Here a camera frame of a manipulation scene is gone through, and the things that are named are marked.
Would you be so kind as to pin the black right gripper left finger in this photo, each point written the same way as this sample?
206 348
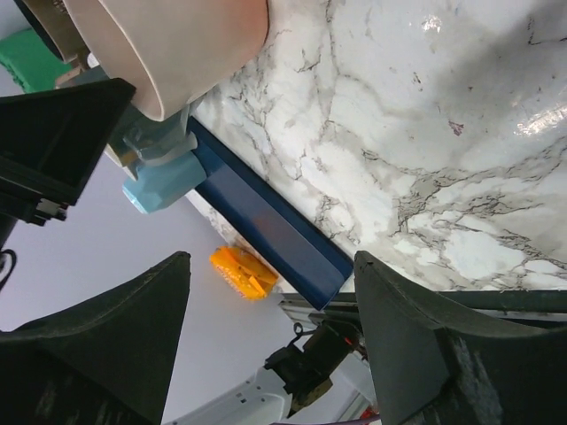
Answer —
107 360

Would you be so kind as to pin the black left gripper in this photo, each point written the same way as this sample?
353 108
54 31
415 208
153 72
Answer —
51 142

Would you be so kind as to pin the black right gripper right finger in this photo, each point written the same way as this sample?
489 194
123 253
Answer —
464 367

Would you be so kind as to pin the grey upside-down mug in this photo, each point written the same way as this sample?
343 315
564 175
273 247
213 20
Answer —
138 141

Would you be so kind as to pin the pink cup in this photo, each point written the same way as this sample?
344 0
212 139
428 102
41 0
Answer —
172 51

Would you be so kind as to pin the light blue small mug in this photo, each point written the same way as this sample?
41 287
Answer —
158 187

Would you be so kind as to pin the brown striped mug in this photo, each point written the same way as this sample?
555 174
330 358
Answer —
52 23

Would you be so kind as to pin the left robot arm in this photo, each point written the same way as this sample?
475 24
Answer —
290 380

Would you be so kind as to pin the green wrapped cylinder package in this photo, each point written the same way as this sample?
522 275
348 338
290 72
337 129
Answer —
30 63

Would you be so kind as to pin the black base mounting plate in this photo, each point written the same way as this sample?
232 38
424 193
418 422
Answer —
536 308

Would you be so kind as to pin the orange snack bag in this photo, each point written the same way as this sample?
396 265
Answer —
246 274

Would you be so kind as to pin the dark blue tray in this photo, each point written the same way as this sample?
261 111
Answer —
307 259

